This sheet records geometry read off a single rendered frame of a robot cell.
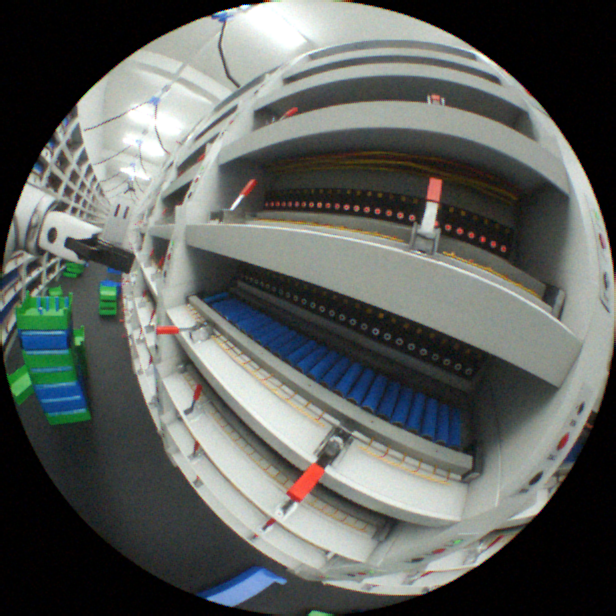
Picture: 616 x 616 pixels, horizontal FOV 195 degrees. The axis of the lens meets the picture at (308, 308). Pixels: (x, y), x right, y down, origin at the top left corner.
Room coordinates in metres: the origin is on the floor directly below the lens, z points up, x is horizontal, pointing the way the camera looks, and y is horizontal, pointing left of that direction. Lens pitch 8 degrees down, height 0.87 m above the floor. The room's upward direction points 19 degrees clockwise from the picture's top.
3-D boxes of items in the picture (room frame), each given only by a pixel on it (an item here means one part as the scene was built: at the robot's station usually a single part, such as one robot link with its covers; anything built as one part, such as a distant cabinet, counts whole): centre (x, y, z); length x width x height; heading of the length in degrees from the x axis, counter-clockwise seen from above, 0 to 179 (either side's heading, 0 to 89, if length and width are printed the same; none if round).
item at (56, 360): (0.11, 0.95, 0.36); 0.30 x 0.20 x 0.08; 156
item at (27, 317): (0.11, 0.95, 0.52); 0.30 x 0.20 x 0.08; 156
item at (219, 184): (0.43, 0.30, 0.88); 0.20 x 0.09 x 1.77; 151
